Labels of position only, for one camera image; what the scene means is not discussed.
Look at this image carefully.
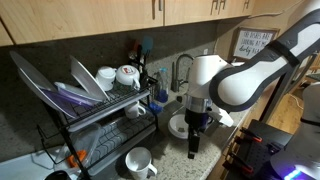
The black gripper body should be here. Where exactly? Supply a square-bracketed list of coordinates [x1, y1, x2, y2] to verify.
[184, 109, 213, 134]

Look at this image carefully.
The tall white mug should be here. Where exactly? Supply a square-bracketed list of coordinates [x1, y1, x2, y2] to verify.
[124, 146, 158, 180]

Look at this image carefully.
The white ceramic mug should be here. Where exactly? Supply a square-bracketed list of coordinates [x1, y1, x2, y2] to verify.
[123, 100, 147, 120]

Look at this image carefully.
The white mug with red logo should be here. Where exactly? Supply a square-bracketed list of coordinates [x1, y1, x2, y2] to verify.
[114, 64, 141, 92]

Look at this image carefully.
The white bowl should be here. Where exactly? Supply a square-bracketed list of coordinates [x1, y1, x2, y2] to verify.
[167, 113, 191, 140]

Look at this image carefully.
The stainless steel sink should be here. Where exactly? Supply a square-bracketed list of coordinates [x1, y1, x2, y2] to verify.
[162, 96, 234, 137]

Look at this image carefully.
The blue sponge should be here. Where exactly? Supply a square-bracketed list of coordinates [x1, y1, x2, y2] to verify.
[147, 102, 165, 116]

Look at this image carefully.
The blue dish soap bottle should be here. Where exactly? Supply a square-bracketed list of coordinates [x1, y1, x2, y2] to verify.
[155, 67, 170, 104]

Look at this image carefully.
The metal gooseneck faucet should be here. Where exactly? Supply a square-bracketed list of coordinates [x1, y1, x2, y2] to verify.
[170, 53, 196, 94]

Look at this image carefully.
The black utensil holder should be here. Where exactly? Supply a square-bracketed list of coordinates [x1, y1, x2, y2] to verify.
[134, 61, 151, 88]

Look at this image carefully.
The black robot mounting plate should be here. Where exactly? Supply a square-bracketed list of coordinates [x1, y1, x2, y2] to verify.
[222, 118, 294, 180]

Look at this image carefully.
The black kitchen utensil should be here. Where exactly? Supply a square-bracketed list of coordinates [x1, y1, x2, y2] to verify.
[136, 44, 144, 79]

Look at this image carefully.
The teal spatula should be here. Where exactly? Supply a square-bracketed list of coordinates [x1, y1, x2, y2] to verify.
[141, 35, 155, 81]

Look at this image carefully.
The framed text sign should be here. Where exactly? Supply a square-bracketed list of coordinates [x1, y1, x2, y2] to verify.
[229, 26, 280, 63]

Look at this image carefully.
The red spatula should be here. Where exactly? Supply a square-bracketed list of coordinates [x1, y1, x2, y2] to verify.
[130, 39, 141, 61]

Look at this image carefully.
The small plain white cup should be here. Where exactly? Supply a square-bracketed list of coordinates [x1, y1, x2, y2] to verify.
[94, 65, 117, 93]

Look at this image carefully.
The clear plastic container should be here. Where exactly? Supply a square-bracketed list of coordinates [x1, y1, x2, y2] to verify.
[54, 122, 103, 168]

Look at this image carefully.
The small orange object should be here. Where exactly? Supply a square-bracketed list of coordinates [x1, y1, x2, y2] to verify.
[65, 149, 88, 169]

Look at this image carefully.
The white dinner plate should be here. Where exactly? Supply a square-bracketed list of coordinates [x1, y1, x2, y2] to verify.
[69, 55, 110, 102]

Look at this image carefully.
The purple plate in rack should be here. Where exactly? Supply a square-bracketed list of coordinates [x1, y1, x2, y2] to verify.
[53, 81, 103, 108]

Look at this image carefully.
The black round object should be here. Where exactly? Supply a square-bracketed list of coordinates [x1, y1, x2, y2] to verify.
[44, 170, 72, 180]

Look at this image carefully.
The wide wooden cabinet door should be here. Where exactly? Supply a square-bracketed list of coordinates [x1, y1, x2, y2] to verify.
[0, 0, 165, 47]

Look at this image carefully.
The large grey plate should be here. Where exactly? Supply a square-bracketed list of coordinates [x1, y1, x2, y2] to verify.
[8, 50, 80, 120]

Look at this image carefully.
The white drain board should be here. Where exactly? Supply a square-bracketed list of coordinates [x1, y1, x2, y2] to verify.
[0, 145, 81, 180]

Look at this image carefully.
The white wrist mount plate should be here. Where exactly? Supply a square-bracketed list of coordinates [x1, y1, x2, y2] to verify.
[207, 105, 235, 128]

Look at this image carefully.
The black clamp with red handle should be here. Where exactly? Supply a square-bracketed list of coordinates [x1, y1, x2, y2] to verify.
[239, 126, 264, 145]
[222, 152, 255, 175]

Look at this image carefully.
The metal frame pole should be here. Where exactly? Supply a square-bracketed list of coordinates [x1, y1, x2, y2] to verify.
[259, 49, 320, 124]

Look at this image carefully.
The black wire two-tier dishrack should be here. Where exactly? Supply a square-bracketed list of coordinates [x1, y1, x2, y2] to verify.
[36, 56, 160, 180]

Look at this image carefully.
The white floor cable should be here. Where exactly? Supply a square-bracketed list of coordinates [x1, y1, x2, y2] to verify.
[289, 93, 307, 112]

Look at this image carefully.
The white wall cable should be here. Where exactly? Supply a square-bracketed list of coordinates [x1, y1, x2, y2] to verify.
[248, 0, 306, 19]

